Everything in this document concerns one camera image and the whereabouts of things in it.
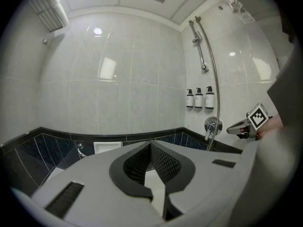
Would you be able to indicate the folded white towels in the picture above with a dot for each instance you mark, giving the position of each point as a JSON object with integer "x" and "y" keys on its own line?
{"x": 59, "y": 11}

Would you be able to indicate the white soap dish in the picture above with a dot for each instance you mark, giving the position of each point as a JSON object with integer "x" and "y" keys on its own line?
{"x": 106, "y": 147}

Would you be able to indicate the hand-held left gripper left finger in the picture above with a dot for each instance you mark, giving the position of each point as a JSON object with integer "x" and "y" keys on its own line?
{"x": 82, "y": 185}

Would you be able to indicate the chrome grab bar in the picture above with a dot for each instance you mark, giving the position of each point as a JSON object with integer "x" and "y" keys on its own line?
{"x": 80, "y": 149}

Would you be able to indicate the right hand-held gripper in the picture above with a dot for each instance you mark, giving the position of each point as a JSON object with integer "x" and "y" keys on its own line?
{"x": 258, "y": 117}

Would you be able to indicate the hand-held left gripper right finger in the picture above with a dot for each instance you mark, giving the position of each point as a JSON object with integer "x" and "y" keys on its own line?
{"x": 208, "y": 185}

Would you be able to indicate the person's right forearm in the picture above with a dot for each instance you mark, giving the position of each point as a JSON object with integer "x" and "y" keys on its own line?
{"x": 272, "y": 124}

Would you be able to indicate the chrome shower slide rail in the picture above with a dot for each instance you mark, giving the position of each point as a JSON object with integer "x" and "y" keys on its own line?
{"x": 200, "y": 53}

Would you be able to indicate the white bathtub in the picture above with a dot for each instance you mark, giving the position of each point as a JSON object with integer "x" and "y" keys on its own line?
{"x": 56, "y": 174}

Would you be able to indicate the small chrome wall hook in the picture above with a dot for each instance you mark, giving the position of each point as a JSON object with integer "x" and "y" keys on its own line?
{"x": 45, "y": 41}

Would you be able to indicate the small-print white wall sign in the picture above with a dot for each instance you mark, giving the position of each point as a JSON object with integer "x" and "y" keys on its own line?
{"x": 246, "y": 18}

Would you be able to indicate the chrome mixer valve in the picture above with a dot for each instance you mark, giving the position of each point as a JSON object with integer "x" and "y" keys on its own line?
{"x": 217, "y": 126}

